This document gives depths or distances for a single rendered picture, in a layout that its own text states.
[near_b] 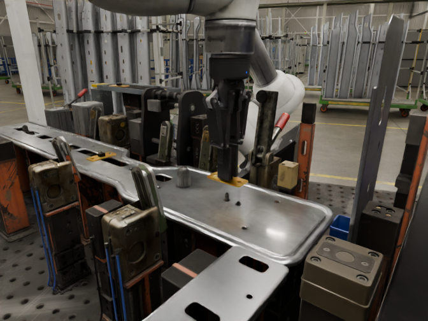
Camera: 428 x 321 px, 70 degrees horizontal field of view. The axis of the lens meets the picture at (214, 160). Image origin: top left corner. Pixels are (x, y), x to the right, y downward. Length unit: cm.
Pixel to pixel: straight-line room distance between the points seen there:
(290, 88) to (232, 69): 82
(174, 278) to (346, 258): 24
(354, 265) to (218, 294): 17
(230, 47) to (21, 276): 85
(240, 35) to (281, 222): 34
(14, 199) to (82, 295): 46
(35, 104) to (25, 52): 63
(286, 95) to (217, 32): 84
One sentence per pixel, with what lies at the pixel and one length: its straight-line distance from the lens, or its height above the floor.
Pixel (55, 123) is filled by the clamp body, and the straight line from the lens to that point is 153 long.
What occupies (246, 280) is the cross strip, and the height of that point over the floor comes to 100.
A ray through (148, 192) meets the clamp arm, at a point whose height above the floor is 107.
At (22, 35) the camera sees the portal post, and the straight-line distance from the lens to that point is 457.
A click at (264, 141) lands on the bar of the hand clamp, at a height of 110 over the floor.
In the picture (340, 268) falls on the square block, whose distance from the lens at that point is 41.
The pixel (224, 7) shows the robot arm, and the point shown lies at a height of 137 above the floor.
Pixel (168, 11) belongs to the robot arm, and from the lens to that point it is 55.
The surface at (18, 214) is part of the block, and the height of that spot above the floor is 77.
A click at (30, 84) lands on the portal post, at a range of 458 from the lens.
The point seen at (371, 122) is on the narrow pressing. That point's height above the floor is 122.
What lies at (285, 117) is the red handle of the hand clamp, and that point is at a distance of 82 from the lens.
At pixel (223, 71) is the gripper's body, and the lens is 56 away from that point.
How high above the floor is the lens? 130
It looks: 19 degrees down
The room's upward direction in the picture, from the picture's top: straight up
